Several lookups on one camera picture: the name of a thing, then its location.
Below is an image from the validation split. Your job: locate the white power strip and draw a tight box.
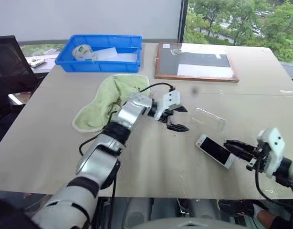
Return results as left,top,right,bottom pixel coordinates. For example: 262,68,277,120
26,57,46,68

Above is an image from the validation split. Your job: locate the white packet in bin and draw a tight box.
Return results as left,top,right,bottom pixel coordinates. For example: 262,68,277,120
72,44,98,62

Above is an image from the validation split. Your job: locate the black window frame post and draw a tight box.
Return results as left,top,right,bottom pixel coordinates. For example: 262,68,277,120
177,0,189,43

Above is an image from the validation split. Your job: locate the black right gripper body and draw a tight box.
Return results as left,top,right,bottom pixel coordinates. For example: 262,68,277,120
246,145,269,173

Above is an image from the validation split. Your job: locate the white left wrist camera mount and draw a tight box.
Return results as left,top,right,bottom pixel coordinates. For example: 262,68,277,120
154,90,181,120

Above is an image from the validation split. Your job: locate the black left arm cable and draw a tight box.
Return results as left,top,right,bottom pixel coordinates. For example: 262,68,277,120
78,82,176,157

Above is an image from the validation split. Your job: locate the blue plastic bin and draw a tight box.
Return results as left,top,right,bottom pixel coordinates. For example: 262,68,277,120
54,34,143,73

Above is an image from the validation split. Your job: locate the person's leg with white sock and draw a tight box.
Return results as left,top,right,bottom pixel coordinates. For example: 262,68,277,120
252,204,293,229

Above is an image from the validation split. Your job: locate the green towel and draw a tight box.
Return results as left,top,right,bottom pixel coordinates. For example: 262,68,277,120
72,74,151,133

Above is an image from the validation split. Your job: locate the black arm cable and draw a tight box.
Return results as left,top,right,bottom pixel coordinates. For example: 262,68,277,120
78,82,176,157
254,158,293,208

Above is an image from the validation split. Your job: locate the grey rounded robot torso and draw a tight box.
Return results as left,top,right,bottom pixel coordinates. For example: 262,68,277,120
136,218,247,229

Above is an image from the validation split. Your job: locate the white paper sheet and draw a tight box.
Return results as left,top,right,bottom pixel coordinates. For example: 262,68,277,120
92,47,138,63

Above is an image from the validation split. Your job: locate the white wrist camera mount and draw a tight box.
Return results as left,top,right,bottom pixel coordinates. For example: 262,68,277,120
154,90,181,120
256,127,287,178

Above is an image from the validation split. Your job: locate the clear plastic phone case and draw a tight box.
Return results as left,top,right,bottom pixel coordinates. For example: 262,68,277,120
189,107,228,133

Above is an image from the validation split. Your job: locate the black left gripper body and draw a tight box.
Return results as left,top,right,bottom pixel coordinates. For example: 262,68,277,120
158,104,183,124

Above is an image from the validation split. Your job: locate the wood framed black board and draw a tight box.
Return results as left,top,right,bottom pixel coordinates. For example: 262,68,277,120
154,42,240,83

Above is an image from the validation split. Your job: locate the white smartphone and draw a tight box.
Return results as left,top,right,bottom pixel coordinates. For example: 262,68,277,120
195,134,235,169

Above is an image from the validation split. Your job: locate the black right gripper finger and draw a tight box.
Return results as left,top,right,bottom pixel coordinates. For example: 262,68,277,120
225,139,259,153
223,142,255,163

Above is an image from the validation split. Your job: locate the white paper strip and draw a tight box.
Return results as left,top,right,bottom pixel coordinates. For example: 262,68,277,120
177,63,234,78

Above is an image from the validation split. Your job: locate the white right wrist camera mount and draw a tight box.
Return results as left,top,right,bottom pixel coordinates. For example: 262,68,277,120
256,127,287,178

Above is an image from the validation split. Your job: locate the black monitor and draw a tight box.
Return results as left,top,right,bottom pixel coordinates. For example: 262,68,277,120
0,35,39,96

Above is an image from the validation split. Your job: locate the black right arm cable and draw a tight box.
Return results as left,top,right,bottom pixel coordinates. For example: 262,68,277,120
254,158,293,208

